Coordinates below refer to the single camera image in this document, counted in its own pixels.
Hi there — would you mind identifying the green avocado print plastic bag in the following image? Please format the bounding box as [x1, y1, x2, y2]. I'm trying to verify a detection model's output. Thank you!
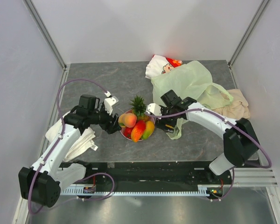
[150, 60, 234, 140]

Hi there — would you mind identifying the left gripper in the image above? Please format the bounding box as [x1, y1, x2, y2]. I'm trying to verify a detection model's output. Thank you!
[88, 103, 121, 134]

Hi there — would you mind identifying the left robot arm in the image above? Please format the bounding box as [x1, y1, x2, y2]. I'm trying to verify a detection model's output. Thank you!
[18, 94, 121, 208]

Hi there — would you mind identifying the fake red bell pepper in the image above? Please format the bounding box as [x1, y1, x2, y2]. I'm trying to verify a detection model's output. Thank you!
[123, 127, 133, 140]

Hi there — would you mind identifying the slotted cable duct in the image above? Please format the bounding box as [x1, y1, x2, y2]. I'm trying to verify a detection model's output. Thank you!
[61, 185, 209, 196]

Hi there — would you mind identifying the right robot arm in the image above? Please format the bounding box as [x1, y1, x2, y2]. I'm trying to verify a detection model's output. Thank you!
[147, 90, 259, 184]

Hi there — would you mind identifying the fake peach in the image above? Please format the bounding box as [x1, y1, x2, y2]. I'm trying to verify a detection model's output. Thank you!
[122, 113, 137, 128]

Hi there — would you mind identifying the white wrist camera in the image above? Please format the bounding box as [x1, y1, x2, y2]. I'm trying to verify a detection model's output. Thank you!
[146, 103, 162, 116]
[104, 91, 119, 115]

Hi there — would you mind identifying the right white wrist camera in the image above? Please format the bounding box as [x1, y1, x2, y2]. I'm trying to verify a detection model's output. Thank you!
[146, 103, 162, 116]

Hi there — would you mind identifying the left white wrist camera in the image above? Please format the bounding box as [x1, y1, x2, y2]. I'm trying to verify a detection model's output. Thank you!
[104, 91, 119, 115]

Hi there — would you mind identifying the fake yellow pear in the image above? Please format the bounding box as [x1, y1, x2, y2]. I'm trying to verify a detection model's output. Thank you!
[118, 113, 126, 128]

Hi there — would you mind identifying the fake pineapple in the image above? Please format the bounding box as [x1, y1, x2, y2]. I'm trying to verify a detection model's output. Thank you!
[129, 95, 149, 122]

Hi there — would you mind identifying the white red cartoon bag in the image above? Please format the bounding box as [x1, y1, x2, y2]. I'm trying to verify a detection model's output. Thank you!
[145, 55, 183, 79]

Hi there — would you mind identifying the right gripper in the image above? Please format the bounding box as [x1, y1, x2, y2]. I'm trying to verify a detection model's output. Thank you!
[154, 104, 177, 133]

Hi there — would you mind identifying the fake red orange mango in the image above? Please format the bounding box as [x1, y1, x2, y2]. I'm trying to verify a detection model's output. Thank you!
[131, 120, 146, 142]

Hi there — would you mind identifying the beige crumpled cloth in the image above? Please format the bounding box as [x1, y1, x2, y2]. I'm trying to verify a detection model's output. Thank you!
[213, 89, 251, 120]

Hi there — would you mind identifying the white folded towel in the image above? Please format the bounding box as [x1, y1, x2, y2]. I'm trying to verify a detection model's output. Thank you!
[45, 119, 98, 162]

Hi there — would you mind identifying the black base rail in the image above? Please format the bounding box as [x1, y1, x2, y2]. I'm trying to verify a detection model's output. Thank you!
[60, 160, 232, 186]

